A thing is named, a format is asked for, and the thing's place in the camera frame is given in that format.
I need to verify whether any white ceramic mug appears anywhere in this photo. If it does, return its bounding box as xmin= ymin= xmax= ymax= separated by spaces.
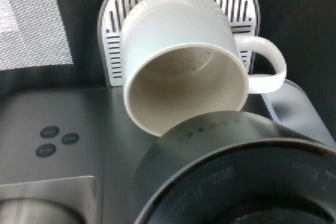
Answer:
xmin=122 ymin=0 xmax=287 ymax=136

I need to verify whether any grey woven placemat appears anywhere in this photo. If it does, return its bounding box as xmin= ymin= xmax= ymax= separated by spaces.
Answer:
xmin=0 ymin=0 xmax=74 ymax=71

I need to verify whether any grey Keurig coffee machine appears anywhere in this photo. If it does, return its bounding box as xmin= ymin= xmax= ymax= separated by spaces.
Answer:
xmin=0 ymin=0 xmax=336 ymax=224

